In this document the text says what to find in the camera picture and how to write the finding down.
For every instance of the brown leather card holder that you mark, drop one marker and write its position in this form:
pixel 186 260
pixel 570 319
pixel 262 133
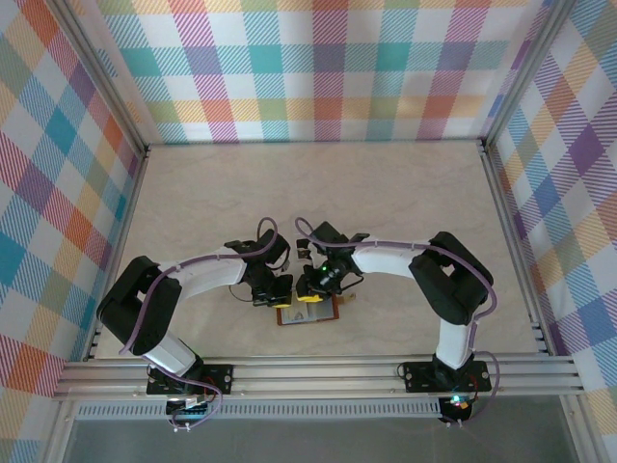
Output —
pixel 318 316

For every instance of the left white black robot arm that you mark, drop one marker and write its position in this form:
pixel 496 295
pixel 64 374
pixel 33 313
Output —
pixel 130 308

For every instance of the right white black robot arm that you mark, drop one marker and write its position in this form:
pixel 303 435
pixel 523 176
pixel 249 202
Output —
pixel 453 284

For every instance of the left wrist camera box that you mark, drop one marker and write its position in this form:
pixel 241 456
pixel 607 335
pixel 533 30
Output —
pixel 286 260

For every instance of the wide aluminium rail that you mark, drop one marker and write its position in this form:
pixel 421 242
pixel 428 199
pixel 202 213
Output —
pixel 313 378

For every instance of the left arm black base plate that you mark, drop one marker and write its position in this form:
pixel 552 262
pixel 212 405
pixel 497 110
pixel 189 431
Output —
pixel 219 378

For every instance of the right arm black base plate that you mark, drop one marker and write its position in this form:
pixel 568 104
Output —
pixel 419 376

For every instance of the aluminium side rail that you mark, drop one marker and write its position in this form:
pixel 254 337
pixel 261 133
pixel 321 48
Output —
pixel 129 207
pixel 506 217

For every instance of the aluminium frame leg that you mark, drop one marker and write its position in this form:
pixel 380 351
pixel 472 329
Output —
pixel 60 434
pixel 581 429

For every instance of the aluminium frame post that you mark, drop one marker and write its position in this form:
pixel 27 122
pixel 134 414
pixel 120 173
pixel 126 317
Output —
pixel 103 82
pixel 523 72

